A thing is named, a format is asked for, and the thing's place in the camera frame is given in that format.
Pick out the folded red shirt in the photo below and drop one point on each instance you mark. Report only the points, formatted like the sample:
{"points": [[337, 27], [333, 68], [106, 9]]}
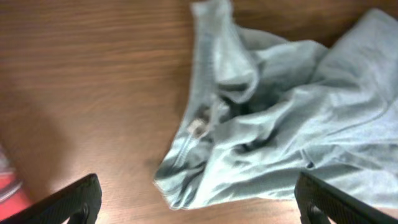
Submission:
{"points": [[13, 196]]}

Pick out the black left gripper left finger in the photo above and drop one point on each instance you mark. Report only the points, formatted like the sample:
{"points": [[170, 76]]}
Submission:
{"points": [[77, 203]]}

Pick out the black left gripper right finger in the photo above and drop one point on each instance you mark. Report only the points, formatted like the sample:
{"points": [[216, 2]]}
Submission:
{"points": [[321, 203]]}

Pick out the light blue t-shirt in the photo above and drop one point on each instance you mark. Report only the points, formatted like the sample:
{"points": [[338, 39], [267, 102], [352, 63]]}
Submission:
{"points": [[263, 109]]}

